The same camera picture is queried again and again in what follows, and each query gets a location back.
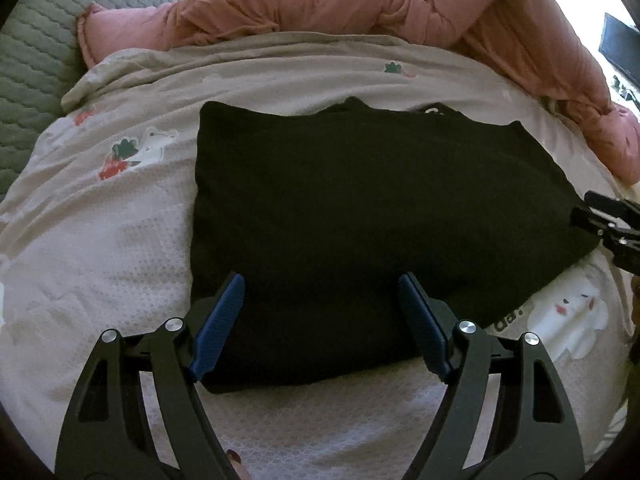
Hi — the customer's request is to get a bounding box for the pink puffy duvet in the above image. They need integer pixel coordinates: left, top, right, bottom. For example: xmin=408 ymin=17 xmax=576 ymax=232
xmin=77 ymin=0 xmax=639 ymax=185

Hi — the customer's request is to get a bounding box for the beige cartoon print blanket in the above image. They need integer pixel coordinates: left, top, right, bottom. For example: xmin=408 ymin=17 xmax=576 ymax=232
xmin=1 ymin=32 xmax=626 ymax=479

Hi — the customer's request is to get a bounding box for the grey-green quilted headboard cushion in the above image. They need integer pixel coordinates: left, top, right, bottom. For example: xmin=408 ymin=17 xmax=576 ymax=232
xmin=1 ymin=0 xmax=172 ymax=192

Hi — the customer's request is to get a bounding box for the person's hand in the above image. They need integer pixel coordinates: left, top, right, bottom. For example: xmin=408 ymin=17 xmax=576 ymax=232
xmin=226 ymin=448 xmax=250 ymax=480

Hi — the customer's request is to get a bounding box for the black wall television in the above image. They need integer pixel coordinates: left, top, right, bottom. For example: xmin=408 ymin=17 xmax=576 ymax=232
xmin=599 ymin=13 xmax=640 ymax=87

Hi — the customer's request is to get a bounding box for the black t-shirt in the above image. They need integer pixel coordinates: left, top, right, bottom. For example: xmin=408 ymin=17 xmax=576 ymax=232
xmin=190 ymin=98 xmax=599 ymax=393

